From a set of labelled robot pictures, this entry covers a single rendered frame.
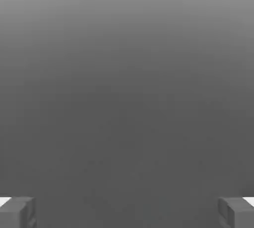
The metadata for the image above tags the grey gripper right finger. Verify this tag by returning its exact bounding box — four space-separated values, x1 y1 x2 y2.
217 196 254 228

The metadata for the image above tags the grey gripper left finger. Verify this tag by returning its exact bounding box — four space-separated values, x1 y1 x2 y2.
0 196 38 228

